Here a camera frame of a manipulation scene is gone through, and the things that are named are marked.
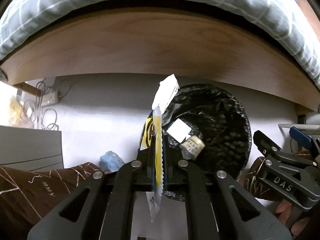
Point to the white paper scrap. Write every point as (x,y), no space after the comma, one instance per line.
(178,130)

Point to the grey box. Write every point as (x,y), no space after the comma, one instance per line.
(25,145)

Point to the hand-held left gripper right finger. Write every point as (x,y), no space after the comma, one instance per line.
(172,177)

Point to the white power strip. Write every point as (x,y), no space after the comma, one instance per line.
(50,98)

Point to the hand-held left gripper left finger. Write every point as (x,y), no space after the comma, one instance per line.
(143,177)

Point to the yellow plastic bag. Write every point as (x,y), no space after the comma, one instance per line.
(17,112)

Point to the blue crumpled cloth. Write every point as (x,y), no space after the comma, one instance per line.
(110,160)

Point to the wooden bed frame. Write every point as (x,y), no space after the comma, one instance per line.
(150,50)

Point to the trash bin with black bag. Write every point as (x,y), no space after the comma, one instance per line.
(220,130)

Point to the small tan packet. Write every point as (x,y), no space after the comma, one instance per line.
(192,146)

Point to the yellow snack packet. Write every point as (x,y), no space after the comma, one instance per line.
(158,140)

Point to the person's right hand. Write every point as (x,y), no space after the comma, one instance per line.
(287,212)

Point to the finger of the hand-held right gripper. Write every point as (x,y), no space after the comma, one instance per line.
(266,143)
(301,136)

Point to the grey checked bed sheet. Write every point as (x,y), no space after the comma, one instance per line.
(37,17)

